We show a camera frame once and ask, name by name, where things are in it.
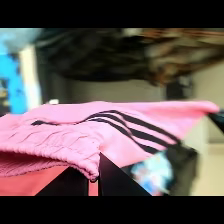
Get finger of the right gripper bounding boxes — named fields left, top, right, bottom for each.
left=207, top=110, right=224, bottom=134

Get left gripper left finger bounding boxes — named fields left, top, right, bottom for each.
left=35, top=166, right=90, bottom=197

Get pink pants with black stripes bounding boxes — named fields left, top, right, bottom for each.
left=0, top=100, right=221, bottom=183

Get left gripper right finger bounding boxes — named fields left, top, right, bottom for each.
left=97, top=152, right=152, bottom=197

